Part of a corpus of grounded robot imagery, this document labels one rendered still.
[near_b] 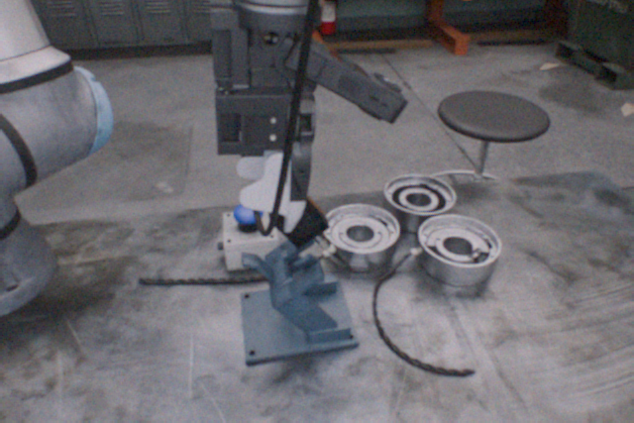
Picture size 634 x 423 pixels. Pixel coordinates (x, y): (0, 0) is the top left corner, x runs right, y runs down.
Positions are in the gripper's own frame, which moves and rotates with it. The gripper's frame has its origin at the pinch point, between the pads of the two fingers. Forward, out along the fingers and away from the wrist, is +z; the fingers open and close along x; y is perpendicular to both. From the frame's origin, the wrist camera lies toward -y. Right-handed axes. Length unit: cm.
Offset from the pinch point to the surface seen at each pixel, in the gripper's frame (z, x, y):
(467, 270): 11.5, -0.9, -22.4
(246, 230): 11.7, -12.0, 4.0
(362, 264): 13.7, -5.8, -10.5
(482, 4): 63, -379, -232
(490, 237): 11.2, -6.5, -28.4
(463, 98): 30, -95, -71
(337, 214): 12.5, -15.2, -9.2
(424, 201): 13.2, -18.2, -24.0
